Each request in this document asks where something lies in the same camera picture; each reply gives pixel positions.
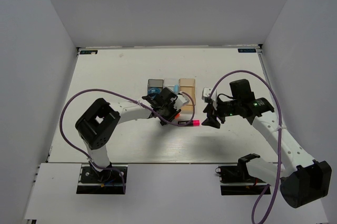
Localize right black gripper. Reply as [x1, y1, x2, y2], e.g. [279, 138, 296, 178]
[202, 96, 241, 129]

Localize pink capped black highlighter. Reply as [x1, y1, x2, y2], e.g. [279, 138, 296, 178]
[178, 120, 200, 127]

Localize blue tape roll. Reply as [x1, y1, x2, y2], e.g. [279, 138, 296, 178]
[147, 87, 161, 95]

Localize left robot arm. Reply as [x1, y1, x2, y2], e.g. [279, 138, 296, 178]
[75, 88, 191, 181]

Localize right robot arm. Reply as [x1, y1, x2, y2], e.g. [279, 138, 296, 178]
[202, 79, 332, 208]

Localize amber plastic container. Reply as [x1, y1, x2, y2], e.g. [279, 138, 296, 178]
[179, 78, 196, 114]

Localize clear plastic container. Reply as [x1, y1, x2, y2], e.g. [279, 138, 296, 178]
[164, 78, 180, 91]

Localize dark grey plastic container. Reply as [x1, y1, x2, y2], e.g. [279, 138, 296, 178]
[147, 79, 164, 91]

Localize right table label sticker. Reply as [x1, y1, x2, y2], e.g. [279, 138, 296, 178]
[237, 48, 256, 53]

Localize table label sticker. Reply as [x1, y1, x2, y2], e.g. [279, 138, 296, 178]
[80, 50, 98, 55]
[237, 48, 256, 53]

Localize left table label sticker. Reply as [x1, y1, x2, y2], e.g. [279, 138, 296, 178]
[80, 50, 98, 55]

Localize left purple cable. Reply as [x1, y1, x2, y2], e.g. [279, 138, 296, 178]
[59, 88, 196, 193]

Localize purple cable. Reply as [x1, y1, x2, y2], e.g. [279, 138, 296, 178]
[59, 88, 196, 193]
[210, 69, 283, 224]

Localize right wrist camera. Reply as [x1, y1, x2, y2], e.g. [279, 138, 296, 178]
[202, 87, 217, 109]

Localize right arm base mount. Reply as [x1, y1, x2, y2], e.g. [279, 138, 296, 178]
[215, 165, 266, 196]

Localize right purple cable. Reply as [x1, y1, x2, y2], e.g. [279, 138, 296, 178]
[210, 69, 283, 224]

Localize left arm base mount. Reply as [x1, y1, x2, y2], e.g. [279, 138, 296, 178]
[76, 165, 125, 195]

